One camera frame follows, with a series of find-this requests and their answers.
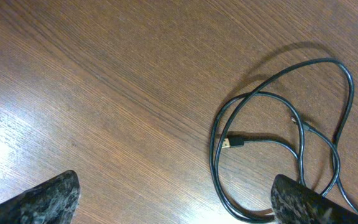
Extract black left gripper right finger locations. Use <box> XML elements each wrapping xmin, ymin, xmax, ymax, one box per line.
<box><xmin>270</xmin><ymin>174</ymin><xmax>358</xmax><ymax>224</ymax></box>

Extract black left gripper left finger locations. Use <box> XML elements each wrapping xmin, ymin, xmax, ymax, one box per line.
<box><xmin>0</xmin><ymin>170</ymin><xmax>80</xmax><ymax>224</ymax></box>

